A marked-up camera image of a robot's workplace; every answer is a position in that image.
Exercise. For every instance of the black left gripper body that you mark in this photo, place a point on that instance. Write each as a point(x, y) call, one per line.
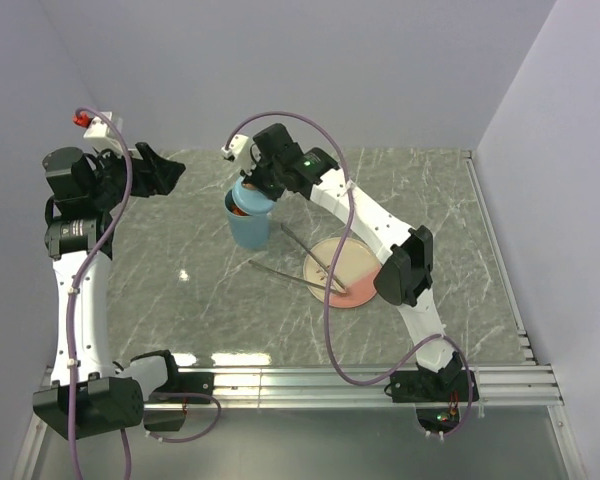
point(112, 180)

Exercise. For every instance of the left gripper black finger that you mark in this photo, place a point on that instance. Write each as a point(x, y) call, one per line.
point(159, 176)
point(144, 152)

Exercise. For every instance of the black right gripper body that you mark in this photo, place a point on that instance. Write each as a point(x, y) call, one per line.
point(265, 178)

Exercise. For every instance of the light blue round lid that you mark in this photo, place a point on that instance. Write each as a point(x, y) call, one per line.
point(250, 200)

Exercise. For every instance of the light blue cylindrical container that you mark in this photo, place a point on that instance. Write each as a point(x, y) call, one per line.
point(249, 232)

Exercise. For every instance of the steel serving tongs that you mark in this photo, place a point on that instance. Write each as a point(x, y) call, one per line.
point(315, 271)

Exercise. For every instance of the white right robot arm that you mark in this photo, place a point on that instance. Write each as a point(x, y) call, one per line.
point(405, 253)

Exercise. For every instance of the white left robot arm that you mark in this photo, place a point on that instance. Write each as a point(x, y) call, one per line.
point(79, 240)

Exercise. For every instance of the pink round plate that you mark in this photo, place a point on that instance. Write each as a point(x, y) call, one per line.
point(357, 267)

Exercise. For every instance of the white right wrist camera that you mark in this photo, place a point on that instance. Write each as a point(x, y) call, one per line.
point(239, 151)

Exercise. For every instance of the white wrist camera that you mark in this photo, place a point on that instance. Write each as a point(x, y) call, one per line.
point(239, 151)
point(97, 133)

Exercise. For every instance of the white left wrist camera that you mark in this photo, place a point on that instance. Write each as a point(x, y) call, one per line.
point(97, 133)

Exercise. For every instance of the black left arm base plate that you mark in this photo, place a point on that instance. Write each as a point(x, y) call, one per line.
point(187, 387)

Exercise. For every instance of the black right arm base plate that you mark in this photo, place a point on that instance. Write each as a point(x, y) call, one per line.
point(421, 387)

